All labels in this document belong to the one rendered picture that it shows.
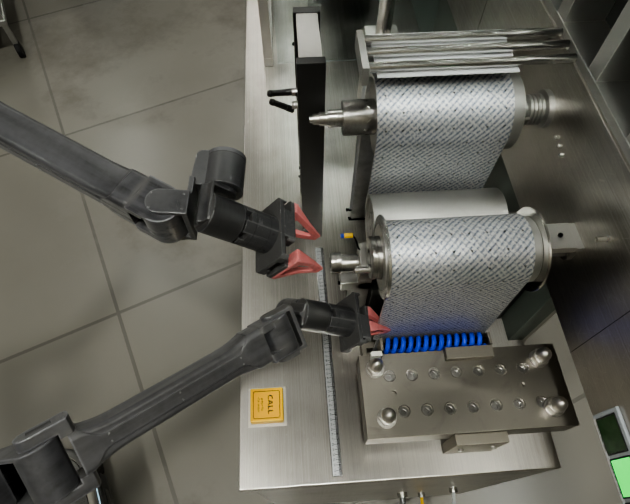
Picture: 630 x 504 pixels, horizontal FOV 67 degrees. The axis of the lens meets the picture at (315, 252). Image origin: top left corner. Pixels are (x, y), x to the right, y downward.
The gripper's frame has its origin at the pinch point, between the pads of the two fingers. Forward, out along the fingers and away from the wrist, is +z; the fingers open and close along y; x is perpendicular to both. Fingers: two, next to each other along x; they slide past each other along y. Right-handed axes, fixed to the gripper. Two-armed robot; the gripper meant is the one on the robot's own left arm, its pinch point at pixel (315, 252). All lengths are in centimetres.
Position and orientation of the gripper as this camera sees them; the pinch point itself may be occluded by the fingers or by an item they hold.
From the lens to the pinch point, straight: 75.1
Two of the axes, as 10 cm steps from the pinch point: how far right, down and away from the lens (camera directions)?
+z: 7.6, 2.8, 5.8
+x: 6.4, -4.1, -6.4
